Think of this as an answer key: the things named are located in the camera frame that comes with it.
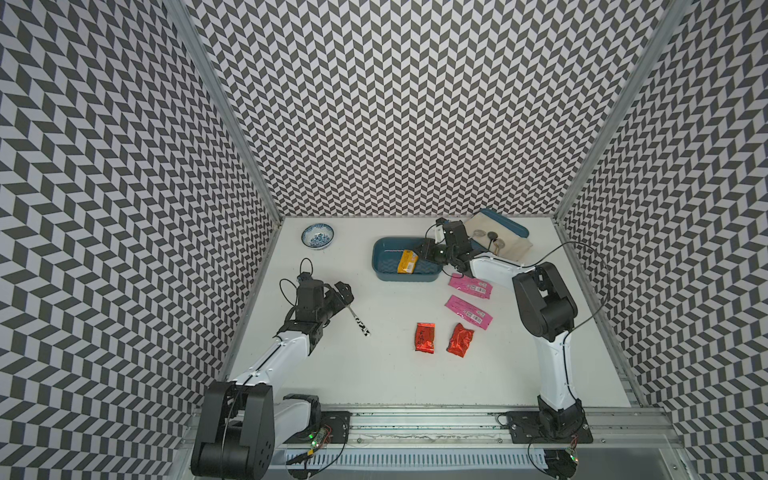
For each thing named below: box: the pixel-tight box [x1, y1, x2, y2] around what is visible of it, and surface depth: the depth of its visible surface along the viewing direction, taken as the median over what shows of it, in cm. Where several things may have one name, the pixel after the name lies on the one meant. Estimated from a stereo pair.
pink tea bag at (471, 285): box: [448, 273, 493, 299], surface depth 98 cm
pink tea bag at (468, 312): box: [444, 294, 494, 330], surface depth 95 cm
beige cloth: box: [465, 212, 533, 262], surface depth 114 cm
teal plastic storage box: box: [372, 236, 445, 282], surface depth 105 cm
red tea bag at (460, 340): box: [446, 323, 474, 358], surface depth 88 cm
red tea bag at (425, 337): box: [415, 322, 436, 354], surface depth 88 cm
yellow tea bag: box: [397, 249, 419, 274], surface depth 104 cm
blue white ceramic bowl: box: [301, 223, 335, 250], surface depth 112 cm
